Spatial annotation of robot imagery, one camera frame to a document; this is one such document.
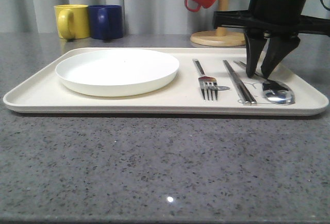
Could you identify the white round plate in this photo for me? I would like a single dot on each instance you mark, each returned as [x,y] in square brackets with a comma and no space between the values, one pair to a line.
[117,72]

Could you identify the yellow mug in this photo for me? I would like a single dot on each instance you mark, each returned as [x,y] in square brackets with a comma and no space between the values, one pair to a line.
[72,21]

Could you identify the silver fork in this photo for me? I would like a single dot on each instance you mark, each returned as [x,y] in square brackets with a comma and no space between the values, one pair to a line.
[208,85]

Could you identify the silver chopstick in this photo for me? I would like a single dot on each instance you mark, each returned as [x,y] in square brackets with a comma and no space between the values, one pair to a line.
[243,84]
[238,84]

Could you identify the beige rabbit serving tray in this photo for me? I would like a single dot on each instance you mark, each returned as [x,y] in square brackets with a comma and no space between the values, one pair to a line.
[44,93]

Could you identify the dark blue mug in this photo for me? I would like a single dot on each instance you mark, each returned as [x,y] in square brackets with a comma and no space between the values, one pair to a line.
[105,22]

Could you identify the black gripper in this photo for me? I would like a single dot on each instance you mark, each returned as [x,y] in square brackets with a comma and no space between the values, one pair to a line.
[274,17]

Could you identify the silver spoon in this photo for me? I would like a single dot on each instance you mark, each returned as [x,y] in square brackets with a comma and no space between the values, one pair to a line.
[273,91]

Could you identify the wooden mug tree stand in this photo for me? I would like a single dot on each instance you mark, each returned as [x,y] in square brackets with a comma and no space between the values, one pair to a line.
[220,37]

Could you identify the grey curtain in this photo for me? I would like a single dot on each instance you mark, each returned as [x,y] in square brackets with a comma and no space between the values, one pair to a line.
[140,16]

